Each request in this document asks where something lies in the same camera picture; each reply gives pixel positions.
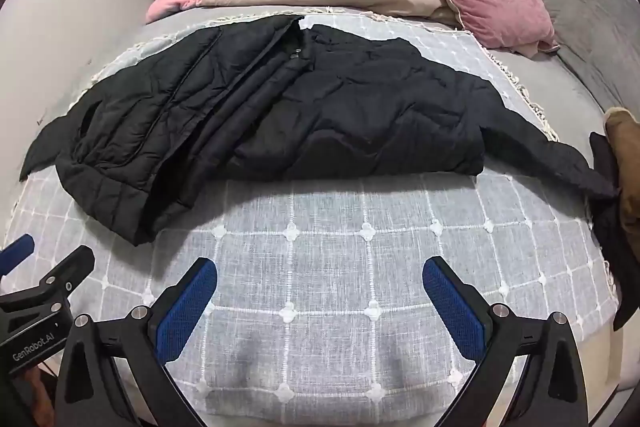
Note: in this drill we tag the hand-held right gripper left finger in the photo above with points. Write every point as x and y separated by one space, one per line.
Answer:
185 307

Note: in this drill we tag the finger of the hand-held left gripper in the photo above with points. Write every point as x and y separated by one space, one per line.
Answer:
65 269
17 249

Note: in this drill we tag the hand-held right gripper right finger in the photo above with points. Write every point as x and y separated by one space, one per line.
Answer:
452 307

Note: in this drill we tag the black puffer jacket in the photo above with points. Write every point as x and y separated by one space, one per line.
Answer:
350 107

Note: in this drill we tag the grey checked fringed blanket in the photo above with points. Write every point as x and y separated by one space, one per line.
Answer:
325 257

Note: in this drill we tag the black folded garment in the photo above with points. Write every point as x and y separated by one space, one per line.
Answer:
607 227

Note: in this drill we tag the brown folded garment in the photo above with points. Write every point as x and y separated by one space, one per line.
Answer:
627 157

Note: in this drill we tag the pink pillow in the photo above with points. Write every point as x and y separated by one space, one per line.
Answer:
490 2

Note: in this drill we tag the grey quilted headboard cushion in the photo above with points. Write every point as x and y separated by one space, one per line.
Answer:
575 7

